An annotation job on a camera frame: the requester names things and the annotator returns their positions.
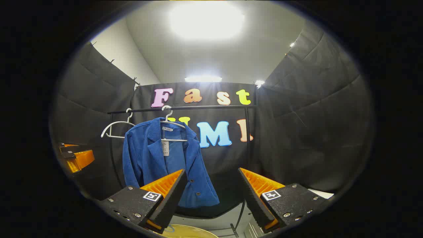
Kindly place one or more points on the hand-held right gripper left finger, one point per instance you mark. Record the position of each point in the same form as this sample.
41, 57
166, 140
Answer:
172, 205

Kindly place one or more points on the ceiling light panel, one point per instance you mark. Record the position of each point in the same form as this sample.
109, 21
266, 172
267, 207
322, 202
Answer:
203, 79
206, 19

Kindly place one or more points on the beige laundry hamper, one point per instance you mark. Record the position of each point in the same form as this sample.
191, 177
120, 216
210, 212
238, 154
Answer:
191, 232

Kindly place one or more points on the white paper garment tag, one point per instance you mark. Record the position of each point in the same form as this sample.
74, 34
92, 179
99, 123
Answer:
165, 148

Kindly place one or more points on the white plastic hanger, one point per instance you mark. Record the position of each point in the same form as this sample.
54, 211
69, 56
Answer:
169, 114
114, 125

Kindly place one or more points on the black metal clothes rack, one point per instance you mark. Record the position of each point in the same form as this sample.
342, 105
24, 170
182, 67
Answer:
211, 107

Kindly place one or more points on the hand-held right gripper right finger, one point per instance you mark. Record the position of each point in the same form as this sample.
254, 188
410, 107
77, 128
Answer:
252, 201

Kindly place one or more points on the black backdrop cloth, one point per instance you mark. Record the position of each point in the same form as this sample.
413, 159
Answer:
297, 125

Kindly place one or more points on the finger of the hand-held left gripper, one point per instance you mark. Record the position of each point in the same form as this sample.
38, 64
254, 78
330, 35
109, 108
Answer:
67, 147
82, 160

